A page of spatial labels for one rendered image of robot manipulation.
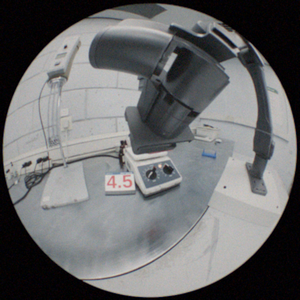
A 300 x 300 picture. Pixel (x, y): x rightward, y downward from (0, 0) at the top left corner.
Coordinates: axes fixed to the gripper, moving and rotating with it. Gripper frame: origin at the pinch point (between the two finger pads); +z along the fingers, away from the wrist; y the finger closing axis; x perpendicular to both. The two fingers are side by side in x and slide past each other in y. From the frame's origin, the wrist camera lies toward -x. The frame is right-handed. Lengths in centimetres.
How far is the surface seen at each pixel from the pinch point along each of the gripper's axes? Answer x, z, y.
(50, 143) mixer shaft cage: -10.6, 8.8, 29.2
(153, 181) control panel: 7.0, 6.5, -2.5
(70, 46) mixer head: -35.6, -18.0, 25.1
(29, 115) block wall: -42, 15, 68
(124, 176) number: 3.1, 11.8, 3.8
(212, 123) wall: -47, 44, -148
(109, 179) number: 3.1, 12.6, 8.7
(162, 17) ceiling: -128, -69, -33
